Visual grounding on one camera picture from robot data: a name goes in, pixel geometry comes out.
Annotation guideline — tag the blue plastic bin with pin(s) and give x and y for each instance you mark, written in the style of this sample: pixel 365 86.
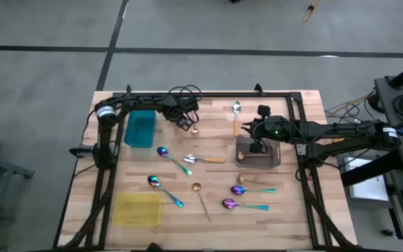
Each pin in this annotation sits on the blue plastic bin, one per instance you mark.
pixel 140 129

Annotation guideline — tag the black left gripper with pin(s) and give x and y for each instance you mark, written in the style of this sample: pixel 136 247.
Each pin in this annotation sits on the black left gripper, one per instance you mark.
pixel 178 108

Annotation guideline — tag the grey plastic bin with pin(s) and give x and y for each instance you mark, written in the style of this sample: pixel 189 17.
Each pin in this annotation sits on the grey plastic bin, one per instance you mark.
pixel 275 162

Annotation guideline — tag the iridescent rainbow spoon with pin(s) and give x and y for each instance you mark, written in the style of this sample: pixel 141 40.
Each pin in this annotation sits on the iridescent rainbow spoon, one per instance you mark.
pixel 229 203
pixel 238 190
pixel 162 152
pixel 153 181

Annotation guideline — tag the black table clamp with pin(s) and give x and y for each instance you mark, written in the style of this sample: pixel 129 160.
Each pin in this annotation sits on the black table clamp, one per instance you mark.
pixel 258 88
pixel 128 87

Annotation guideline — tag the yellow plastic bin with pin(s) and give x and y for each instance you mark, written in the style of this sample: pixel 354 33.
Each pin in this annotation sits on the yellow plastic bin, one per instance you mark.
pixel 136 210

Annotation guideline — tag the black table-level camera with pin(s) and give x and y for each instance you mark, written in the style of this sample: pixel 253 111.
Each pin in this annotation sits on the black table-level camera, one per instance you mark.
pixel 154 247

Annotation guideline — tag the grey metal bracket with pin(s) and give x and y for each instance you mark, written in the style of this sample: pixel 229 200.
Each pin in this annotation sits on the grey metal bracket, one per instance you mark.
pixel 301 150

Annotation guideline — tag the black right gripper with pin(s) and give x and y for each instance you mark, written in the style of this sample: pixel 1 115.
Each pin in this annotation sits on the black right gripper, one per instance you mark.
pixel 275 129

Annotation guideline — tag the gold spoon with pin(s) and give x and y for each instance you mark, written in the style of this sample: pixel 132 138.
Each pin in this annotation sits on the gold spoon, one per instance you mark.
pixel 194 130
pixel 240 179
pixel 240 155
pixel 197 187

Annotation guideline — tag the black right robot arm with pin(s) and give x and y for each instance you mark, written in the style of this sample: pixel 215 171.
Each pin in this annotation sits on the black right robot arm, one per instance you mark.
pixel 345 131

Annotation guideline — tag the grey equipment cart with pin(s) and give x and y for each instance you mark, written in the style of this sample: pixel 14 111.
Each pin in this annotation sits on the grey equipment cart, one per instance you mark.
pixel 383 91

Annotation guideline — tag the black aluminium table frame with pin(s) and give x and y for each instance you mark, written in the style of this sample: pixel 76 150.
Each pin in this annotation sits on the black aluminium table frame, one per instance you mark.
pixel 222 94

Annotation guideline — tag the small black floor object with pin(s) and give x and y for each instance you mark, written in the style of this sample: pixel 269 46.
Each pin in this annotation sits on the small black floor object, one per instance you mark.
pixel 388 232

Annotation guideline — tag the black side-mounted device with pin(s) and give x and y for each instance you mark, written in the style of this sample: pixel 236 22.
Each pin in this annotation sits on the black side-mounted device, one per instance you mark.
pixel 80 151

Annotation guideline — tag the white box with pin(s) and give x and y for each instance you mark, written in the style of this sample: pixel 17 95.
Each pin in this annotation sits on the white box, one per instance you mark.
pixel 366 182

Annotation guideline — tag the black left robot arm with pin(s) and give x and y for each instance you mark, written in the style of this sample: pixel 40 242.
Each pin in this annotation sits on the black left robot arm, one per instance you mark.
pixel 142 101

